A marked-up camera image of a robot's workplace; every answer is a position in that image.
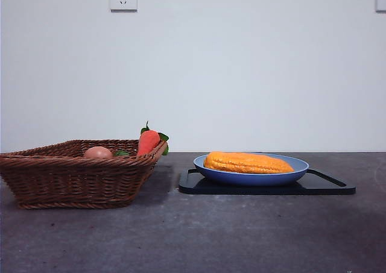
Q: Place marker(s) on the green chili pepper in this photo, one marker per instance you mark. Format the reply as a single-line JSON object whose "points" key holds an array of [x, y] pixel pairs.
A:
{"points": [[122, 153]]}

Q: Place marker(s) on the blue round plate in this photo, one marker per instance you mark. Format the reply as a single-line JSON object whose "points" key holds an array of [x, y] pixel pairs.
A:
{"points": [[250, 179]]}

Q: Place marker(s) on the black rectangular tray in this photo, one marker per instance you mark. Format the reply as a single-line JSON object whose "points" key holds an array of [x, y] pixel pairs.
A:
{"points": [[325, 188]]}

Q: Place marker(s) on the yellow corn cob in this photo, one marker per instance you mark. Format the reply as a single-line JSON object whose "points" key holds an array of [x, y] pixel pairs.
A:
{"points": [[247, 164]]}

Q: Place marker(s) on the brown wicker basket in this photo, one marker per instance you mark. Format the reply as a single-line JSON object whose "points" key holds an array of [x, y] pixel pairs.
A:
{"points": [[75, 182]]}

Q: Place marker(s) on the orange carrot with green leaves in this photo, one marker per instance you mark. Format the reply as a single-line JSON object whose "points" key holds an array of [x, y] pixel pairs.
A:
{"points": [[147, 142]]}

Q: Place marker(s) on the brown egg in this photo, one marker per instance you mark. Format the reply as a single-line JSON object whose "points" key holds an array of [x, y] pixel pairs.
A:
{"points": [[98, 152]]}

